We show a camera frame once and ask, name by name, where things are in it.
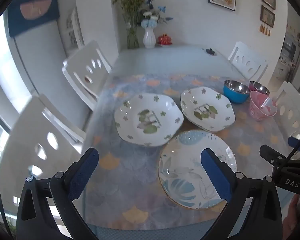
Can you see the white lattice panel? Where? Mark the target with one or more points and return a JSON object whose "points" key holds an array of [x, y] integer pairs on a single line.
{"points": [[73, 30]]}

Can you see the round blue leaf plate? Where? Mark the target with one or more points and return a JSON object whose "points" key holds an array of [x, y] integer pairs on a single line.
{"points": [[185, 167]]}

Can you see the white floral hexagonal plate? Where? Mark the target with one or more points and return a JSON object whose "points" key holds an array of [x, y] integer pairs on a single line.
{"points": [[205, 107], [145, 120]]}

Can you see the blue and white artificial flowers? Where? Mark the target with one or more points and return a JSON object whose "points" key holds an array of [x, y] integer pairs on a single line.
{"points": [[152, 17]]}

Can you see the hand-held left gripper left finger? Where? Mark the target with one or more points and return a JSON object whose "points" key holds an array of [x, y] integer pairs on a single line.
{"points": [[83, 175]]}

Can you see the dried green flower bunch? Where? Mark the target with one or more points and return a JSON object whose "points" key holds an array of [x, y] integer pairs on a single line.
{"points": [[128, 2]]}

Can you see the clear glass vase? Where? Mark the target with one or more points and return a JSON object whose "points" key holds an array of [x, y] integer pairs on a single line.
{"points": [[133, 40]]}

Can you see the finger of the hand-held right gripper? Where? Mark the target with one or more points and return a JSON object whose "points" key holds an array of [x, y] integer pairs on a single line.
{"points": [[271, 156], [298, 143]]}

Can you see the red steel bowl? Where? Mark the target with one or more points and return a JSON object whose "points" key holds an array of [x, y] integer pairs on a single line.
{"points": [[259, 87]]}

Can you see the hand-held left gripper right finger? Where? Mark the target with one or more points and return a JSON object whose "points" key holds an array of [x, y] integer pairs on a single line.
{"points": [[216, 175]]}

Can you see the blue wall hanging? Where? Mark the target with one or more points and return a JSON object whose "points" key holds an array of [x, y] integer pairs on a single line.
{"points": [[32, 12]]}

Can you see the red lidded teacup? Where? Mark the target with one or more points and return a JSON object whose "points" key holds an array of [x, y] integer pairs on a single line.
{"points": [[165, 40]]}

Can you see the person's right hand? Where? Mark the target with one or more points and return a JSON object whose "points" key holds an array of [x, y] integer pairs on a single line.
{"points": [[293, 212]]}

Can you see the white ribbed vase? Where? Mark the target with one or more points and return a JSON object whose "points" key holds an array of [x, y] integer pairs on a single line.
{"points": [[149, 38]]}

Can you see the white dining chair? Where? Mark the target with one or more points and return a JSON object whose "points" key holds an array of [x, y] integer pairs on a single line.
{"points": [[287, 92], [22, 135], [261, 66], [72, 66]]}

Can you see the pastel leaf pattern tablecloth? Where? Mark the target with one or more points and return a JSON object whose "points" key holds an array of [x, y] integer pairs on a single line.
{"points": [[130, 170]]}

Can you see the pink plastic cup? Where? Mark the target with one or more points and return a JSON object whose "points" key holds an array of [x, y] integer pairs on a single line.
{"points": [[258, 107]]}

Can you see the small black lid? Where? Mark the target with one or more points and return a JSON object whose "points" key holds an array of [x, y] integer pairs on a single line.
{"points": [[211, 51]]}

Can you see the blue steel bowl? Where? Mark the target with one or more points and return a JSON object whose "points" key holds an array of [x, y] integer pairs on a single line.
{"points": [[236, 92]]}

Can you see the hanging orange tassels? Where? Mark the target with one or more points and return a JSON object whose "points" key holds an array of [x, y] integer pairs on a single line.
{"points": [[265, 30]]}

